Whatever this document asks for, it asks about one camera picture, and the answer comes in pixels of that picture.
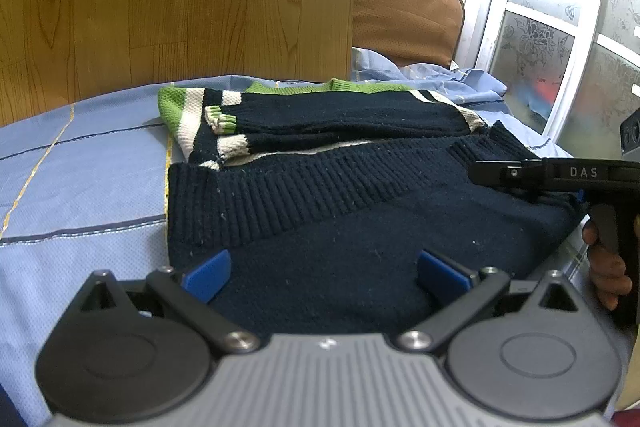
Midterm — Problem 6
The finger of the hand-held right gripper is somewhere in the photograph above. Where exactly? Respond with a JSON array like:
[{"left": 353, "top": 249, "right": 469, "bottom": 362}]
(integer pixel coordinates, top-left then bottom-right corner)
[{"left": 470, "top": 158, "right": 547, "bottom": 196}]

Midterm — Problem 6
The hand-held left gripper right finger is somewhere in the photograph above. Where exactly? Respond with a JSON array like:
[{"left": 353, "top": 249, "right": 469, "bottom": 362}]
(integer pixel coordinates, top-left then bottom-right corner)
[{"left": 397, "top": 249, "right": 584, "bottom": 355}]

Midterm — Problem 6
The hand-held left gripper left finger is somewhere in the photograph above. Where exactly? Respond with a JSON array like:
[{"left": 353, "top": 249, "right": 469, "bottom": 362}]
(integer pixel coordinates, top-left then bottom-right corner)
[{"left": 75, "top": 249, "right": 261, "bottom": 355}]

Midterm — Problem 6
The navy green white knit sweater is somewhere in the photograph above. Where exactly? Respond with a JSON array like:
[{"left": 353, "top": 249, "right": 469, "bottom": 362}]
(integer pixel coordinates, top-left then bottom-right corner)
[{"left": 157, "top": 78, "right": 586, "bottom": 338}]

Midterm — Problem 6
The person's right hand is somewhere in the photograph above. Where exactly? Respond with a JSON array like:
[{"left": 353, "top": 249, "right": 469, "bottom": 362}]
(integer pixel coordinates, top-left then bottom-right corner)
[{"left": 581, "top": 221, "right": 634, "bottom": 311}]

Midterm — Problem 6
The frosted glass sliding door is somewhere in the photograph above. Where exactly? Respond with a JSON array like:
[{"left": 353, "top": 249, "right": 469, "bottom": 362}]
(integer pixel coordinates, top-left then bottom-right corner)
[{"left": 452, "top": 0, "right": 640, "bottom": 168}]

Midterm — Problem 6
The blue checked bed sheet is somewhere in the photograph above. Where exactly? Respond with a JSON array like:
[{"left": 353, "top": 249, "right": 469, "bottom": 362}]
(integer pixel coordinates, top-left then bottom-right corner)
[{"left": 0, "top": 47, "right": 576, "bottom": 427}]

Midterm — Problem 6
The brown cushion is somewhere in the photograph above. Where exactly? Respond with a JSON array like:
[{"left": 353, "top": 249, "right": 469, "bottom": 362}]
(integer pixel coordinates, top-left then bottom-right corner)
[{"left": 352, "top": 0, "right": 466, "bottom": 68}]

